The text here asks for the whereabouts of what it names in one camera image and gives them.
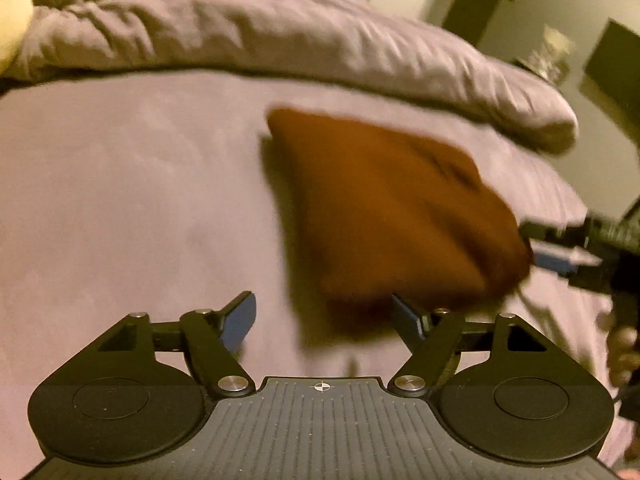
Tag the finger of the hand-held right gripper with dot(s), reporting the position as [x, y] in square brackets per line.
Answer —
[550, 230]
[557, 261]

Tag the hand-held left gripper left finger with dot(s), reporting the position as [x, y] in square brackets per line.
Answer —
[239, 321]

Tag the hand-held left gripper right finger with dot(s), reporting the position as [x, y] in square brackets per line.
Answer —
[407, 321]

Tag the brown small garment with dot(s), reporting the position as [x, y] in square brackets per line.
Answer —
[390, 205]

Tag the person's right hand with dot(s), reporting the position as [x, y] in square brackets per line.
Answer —
[622, 350]

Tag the purple bed sheet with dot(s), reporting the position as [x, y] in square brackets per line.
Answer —
[130, 185]

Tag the pale ornament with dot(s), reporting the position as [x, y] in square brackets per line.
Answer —
[550, 55]

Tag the purple crumpled duvet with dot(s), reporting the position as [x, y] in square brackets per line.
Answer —
[280, 30]

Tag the cream plush toy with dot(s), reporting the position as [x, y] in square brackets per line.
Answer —
[11, 20]

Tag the dark wall screen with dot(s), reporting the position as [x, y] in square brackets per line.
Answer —
[617, 70]

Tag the dark door frame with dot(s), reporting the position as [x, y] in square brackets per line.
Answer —
[477, 0]

